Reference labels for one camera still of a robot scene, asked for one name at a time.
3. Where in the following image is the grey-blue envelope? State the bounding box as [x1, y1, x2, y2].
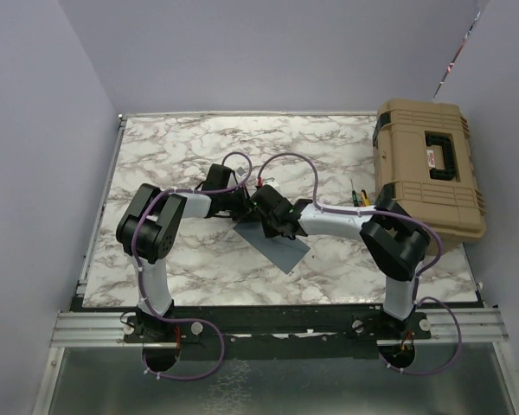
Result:
[234, 222, 310, 274]

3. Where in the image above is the tan plastic tool case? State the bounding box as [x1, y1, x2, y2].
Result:
[372, 99, 486, 251]

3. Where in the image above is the green handled screwdriver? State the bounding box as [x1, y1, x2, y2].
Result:
[350, 180, 360, 208]

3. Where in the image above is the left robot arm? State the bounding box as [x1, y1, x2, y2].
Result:
[116, 163, 251, 342]

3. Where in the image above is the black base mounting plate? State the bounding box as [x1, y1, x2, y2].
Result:
[71, 302, 498, 362]

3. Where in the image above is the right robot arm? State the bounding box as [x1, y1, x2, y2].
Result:
[251, 185, 430, 338]

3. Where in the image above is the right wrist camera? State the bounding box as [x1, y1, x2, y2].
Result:
[257, 177, 279, 189]

